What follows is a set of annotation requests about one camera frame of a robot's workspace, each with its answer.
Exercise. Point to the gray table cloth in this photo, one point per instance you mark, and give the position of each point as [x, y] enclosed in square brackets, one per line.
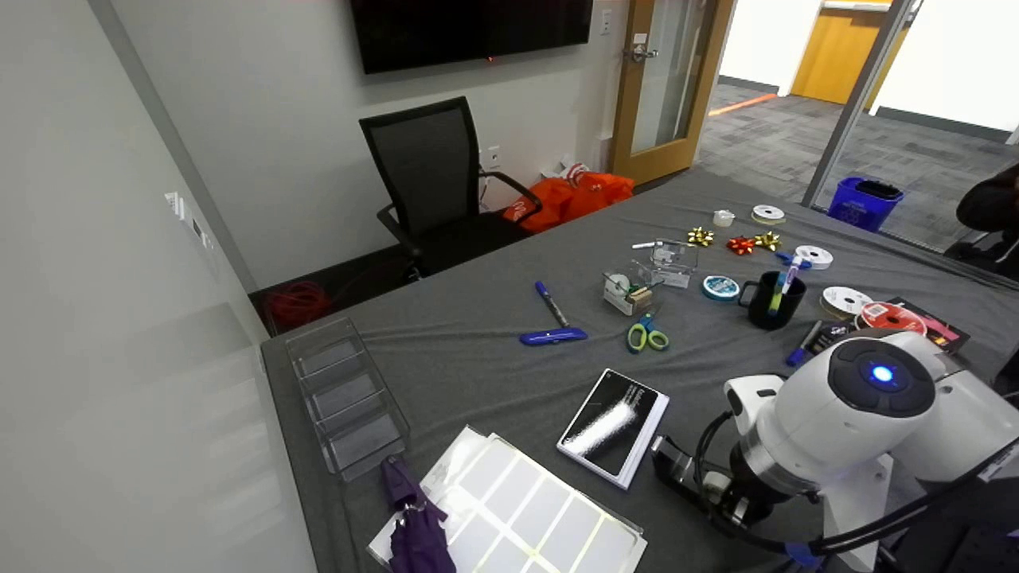
[479, 319]

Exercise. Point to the black wall television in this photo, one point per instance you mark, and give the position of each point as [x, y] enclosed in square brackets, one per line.
[467, 29]

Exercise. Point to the small clear tape dispenser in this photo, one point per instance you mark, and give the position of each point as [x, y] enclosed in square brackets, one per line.
[619, 289]

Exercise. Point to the large white ribbon spool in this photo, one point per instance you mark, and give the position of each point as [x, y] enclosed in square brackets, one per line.
[844, 301]

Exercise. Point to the gold gift bow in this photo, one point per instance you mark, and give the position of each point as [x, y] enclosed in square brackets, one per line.
[770, 239]
[700, 235]

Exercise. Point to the red ribbon spool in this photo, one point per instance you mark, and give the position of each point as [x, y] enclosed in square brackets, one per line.
[894, 319]

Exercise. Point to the white spool gold ribbon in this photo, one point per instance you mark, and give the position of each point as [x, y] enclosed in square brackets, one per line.
[770, 213]

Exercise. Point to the wooden glass door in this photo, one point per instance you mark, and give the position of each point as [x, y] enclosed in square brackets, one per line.
[679, 82]

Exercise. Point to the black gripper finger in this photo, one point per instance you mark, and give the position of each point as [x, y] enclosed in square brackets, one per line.
[672, 457]
[695, 492]

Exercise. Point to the blue bin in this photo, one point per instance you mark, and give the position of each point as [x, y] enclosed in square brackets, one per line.
[864, 200]

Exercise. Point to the green blue scissors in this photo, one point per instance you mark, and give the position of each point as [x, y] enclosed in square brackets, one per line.
[639, 337]

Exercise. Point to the blue capped marker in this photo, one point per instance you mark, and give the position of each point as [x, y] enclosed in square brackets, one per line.
[798, 358]

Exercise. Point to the orange bag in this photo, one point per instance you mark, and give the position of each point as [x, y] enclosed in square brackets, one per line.
[569, 195]

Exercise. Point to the yellow wooden door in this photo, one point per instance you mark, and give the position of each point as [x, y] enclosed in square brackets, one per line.
[833, 53]

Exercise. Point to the black white marker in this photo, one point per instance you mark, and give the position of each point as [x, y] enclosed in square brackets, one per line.
[644, 243]

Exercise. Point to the purple cloth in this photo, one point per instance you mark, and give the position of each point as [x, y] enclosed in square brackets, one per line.
[415, 534]

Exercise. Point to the white wall switch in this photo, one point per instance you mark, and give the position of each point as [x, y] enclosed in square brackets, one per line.
[176, 205]

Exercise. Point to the blue white marker pen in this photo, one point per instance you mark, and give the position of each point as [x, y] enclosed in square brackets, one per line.
[549, 301]

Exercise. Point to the white wall outlet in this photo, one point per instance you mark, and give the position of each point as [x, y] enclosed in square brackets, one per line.
[496, 152]

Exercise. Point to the teal tape roll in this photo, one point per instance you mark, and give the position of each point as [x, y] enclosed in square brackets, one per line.
[722, 286]

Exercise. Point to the black mesh office chair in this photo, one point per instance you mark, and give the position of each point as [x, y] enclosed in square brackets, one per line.
[425, 161]

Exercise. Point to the clear tape roll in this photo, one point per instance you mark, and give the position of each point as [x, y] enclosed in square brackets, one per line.
[664, 254]

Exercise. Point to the black tablet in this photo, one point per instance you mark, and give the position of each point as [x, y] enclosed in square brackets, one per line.
[609, 423]

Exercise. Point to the red gift bow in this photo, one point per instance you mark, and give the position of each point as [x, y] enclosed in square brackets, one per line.
[740, 245]

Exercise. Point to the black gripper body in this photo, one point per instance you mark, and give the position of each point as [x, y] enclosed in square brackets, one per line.
[733, 489]

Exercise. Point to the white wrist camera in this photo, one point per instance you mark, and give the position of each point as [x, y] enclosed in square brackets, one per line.
[753, 400]

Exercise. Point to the clear acrylic tray organizer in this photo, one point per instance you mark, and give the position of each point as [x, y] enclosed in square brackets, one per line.
[344, 409]

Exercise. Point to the black mug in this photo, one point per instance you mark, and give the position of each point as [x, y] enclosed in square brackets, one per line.
[775, 305]

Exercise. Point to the metal glass wall frame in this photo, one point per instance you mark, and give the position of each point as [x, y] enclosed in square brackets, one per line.
[861, 98]

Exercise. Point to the clear plastic box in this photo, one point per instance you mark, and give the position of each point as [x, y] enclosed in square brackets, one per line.
[672, 278]

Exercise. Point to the black printed cardboard box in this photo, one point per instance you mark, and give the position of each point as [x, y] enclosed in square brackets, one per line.
[940, 327]

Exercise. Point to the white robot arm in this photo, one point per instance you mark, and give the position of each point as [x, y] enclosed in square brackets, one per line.
[850, 416]

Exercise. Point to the white label sheet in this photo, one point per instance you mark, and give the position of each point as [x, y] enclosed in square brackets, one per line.
[521, 521]

